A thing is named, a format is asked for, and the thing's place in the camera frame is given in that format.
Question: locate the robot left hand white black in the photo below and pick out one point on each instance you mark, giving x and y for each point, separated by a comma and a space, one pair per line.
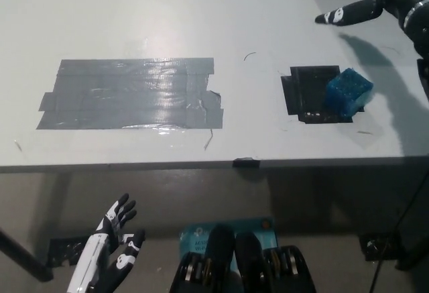
107, 249

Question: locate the robot right hand white black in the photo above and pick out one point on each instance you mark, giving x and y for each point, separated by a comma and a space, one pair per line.
385, 1

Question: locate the blue fuzzy cube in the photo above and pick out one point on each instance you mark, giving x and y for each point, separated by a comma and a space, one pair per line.
348, 92

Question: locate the grey table leg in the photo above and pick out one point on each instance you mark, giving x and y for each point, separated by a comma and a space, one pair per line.
58, 202

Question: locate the black slanted table leg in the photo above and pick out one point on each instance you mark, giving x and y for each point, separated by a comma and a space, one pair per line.
23, 256

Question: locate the teal printed box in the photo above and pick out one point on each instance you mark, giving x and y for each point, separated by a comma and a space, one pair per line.
197, 236

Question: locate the black tape square patch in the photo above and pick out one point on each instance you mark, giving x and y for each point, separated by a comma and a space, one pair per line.
305, 95

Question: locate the grey duct tape patch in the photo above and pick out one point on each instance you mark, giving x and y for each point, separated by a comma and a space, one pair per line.
130, 93

